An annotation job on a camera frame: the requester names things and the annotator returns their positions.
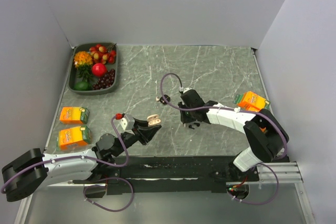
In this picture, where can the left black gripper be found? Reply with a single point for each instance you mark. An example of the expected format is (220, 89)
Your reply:
(146, 133)

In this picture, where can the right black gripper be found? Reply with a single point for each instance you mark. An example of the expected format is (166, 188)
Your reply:
(185, 119)

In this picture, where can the beige earbud charging case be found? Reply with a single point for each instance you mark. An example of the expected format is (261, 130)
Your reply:
(153, 120)

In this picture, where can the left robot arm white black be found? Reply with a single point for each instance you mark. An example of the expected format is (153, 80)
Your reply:
(34, 169)

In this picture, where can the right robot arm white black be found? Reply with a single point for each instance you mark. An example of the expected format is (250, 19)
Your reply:
(265, 136)

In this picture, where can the black earbud charging case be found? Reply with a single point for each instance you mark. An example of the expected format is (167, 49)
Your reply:
(164, 99)

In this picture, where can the orange juice box upper right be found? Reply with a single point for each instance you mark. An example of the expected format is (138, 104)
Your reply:
(250, 101)

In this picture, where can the dark grape bunch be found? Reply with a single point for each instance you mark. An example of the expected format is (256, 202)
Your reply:
(106, 81)

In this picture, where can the orange juice box lower left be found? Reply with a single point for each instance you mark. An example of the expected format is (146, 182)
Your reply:
(74, 137)

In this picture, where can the orange juice box upper left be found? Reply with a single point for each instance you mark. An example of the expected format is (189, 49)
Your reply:
(74, 115)

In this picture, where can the red apple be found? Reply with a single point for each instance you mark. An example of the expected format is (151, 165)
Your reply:
(99, 70)

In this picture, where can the green avocado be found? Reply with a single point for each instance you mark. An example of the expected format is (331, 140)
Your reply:
(82, 86)

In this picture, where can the red cherry bunch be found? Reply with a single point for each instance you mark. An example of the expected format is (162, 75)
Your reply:
(103, 54)

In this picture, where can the dark grey fruit tray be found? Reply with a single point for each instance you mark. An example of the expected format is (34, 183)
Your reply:
(84, 73)

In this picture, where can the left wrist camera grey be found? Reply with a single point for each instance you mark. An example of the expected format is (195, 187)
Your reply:
(126, 121)

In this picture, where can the aluminium frame rail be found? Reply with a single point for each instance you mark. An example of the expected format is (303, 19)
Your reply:
(285, 172)

